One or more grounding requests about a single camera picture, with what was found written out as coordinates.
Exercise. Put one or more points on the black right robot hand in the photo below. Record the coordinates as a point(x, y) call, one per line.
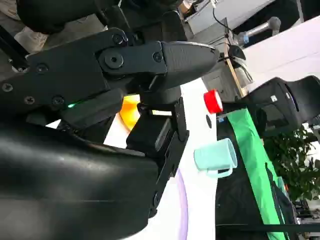
point(75, 175)

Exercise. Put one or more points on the lilac plate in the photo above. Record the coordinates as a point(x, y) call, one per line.
point(183, 200)

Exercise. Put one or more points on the pale green mug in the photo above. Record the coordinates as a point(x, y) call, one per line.
point(215, 155)

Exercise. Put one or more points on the red round push button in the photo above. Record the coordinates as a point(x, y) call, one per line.
point(212, 101)

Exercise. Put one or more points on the black fabric bag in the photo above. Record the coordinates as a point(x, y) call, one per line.
point(235, 200)

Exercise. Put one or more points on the grey cabinet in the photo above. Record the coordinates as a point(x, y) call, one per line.
point(220, 82)

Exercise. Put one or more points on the green cloth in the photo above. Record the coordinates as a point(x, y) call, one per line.
point(252, 160)

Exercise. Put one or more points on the wooden stick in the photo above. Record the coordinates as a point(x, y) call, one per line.
point(236, 77)

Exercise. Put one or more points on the grey and black machine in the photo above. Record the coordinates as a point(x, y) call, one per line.
point(241, 65)

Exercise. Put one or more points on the black chair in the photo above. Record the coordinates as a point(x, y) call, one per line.
point(282, 105)

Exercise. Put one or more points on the green leafy plant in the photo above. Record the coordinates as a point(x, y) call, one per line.
point(297, 165)

